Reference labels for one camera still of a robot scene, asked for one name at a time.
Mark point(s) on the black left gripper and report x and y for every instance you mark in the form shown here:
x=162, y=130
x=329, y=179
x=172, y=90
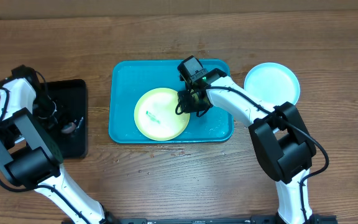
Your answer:
x=54, y=122

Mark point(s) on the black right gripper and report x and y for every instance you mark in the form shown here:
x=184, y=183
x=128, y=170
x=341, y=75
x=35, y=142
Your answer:
x=185, y=108

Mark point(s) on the grey-green sponge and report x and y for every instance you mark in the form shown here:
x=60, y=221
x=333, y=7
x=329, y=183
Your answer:
x=68, y=128

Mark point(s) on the yellow plate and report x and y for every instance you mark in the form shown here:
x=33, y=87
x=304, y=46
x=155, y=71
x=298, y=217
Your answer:
x=157, y=116

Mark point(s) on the light blue plate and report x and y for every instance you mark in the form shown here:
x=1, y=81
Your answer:
x=274, y=83

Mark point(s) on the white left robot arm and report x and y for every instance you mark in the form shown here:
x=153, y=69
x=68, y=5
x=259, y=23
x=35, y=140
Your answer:
x=30, y=160

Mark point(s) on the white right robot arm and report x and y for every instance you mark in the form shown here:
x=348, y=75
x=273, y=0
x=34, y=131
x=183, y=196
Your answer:
x=283, y=146

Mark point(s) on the black tray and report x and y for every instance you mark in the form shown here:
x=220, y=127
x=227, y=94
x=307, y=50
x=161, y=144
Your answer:
x=73, y=95

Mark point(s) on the teal tray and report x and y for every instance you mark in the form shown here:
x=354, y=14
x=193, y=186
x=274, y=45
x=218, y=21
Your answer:
x=133, y=78

